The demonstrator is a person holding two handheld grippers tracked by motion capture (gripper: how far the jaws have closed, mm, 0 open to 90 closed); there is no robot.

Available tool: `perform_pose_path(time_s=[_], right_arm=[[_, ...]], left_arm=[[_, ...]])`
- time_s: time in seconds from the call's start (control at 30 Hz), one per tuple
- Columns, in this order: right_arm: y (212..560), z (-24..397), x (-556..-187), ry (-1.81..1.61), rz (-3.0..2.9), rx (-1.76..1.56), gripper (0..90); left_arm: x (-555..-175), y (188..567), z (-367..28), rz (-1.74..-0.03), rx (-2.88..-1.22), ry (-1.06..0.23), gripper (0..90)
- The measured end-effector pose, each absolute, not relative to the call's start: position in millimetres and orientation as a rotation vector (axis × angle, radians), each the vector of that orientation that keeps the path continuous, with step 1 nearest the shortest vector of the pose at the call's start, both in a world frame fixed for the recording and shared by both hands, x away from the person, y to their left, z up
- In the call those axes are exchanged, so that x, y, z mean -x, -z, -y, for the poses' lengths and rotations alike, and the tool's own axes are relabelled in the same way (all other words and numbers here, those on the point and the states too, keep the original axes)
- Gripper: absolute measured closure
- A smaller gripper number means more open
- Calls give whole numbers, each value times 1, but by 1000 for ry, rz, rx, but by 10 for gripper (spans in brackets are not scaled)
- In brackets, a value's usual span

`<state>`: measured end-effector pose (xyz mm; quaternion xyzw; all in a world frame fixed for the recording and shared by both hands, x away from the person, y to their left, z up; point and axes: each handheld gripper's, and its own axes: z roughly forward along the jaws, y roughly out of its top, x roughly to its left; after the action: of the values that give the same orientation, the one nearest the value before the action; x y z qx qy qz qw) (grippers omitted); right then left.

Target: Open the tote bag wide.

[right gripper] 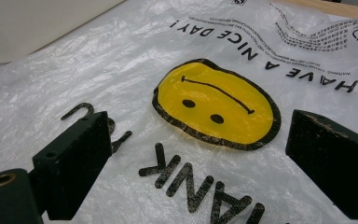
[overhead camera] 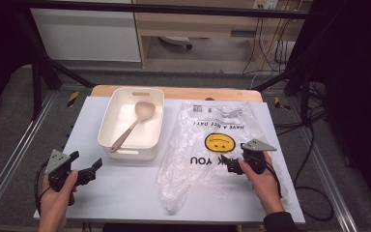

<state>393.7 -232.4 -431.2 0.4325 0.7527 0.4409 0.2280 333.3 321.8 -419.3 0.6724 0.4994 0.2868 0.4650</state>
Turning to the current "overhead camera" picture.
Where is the hand-held gripper cable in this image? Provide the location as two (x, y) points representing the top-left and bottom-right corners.
(263, 159), (283, 198)
(34, 159), (52, 216)

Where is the right hand-held gripper cable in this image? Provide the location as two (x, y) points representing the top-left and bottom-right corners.
(263, 159), (283, 198)

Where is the black floor cable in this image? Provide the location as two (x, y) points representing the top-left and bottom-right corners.
(273, 105), (335, 222)

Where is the black metal stand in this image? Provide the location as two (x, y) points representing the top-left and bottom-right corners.
(14, 9), (96, 121)
(253, 18), (329, 127)

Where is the aluminium rail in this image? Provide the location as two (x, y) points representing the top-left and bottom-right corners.
(0, 91), (58, 220)
(301, 128), (359, 232)

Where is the clear smiley plastic bag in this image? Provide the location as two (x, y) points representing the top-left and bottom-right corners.
(156, 100), (288, 216)

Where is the person's left hand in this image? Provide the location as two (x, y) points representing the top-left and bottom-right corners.
(38, 169), (79, 226)

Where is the wooden desk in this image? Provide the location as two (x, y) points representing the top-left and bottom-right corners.
(131, 0), (314, 70)

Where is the white plastic basket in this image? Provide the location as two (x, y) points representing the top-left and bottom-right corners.
(97, 87), (165, 161)

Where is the white cabinet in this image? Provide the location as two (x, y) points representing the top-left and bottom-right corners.
(30, 0), (142, 63)

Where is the white power strip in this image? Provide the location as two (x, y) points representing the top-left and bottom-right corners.
(252, 0), (280, 11)

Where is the left hand-held gripper cable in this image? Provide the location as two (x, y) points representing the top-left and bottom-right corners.
(34, 159), (52, 216)

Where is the white chair base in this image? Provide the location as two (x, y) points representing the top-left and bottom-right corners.
(157, 35), (194, 50)

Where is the black metal crossbar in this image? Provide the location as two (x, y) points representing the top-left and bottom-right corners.
(14, 1), (314, 20)

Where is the yellow black tape strip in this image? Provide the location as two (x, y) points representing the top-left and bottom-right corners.
(273, 96), (292, 111)
(66, 90), (80, 108)

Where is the hanging cable bundle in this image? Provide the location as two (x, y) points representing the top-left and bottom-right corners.
(242, 9), (304, 75)

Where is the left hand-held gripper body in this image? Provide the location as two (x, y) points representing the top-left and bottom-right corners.
(43, 148), (90, 207)

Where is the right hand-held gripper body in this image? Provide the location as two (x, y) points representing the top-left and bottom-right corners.
(235, 138), (278, 176)

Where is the person's right hand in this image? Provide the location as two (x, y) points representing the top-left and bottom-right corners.
(238, 151), (286, 216)

